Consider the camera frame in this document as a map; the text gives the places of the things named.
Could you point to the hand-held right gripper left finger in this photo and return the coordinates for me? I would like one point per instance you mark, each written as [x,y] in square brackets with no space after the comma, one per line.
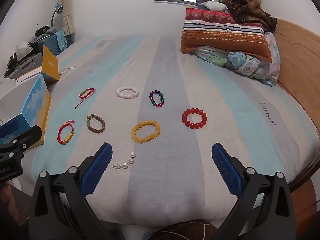
[97,170]

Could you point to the yellow cardboard box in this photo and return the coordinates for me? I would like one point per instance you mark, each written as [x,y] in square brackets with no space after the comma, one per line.
[50,66]

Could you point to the white cardboard box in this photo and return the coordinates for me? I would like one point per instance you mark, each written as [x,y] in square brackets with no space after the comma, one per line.
[15,87]

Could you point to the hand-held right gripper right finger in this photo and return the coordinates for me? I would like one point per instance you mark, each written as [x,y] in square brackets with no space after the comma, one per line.
[226,170]

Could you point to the black bag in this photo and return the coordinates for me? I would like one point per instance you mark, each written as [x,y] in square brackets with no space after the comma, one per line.
[42,30]

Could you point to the grey hard case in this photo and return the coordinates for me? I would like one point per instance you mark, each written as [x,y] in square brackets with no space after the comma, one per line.
[25,65]

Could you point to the brown patterned blanket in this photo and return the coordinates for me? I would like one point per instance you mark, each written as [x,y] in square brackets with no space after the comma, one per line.
[250,7]

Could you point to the grey pillow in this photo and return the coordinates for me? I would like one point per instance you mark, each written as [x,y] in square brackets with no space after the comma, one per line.
[212,5]

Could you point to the blue desk lamp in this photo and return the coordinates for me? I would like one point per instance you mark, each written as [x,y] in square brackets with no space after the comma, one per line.
[58,8]

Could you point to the striped orange pillow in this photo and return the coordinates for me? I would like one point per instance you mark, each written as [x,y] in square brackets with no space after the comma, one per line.
[225,35]

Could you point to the person's left hand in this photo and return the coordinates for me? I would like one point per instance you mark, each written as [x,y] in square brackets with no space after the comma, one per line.
[7,197]

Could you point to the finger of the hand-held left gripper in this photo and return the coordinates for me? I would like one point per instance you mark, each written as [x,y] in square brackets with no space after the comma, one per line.
[28,136]
[8,129]

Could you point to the white plastic bag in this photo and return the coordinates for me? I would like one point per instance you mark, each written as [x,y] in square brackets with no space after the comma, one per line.
[22,48]

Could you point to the sky print cardboard box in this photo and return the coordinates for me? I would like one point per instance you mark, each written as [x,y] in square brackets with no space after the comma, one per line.
[35,110]

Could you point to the striped bed sheet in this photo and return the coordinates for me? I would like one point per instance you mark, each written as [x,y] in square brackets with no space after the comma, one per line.
[175,80]

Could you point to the teal suitcase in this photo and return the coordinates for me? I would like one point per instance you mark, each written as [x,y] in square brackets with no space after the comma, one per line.
[51,43]

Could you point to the dark patterned cloth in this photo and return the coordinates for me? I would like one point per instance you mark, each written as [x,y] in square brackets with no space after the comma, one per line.
[185,231]

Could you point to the floral quilt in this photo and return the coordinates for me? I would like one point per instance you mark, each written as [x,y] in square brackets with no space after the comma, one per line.
[250,65]

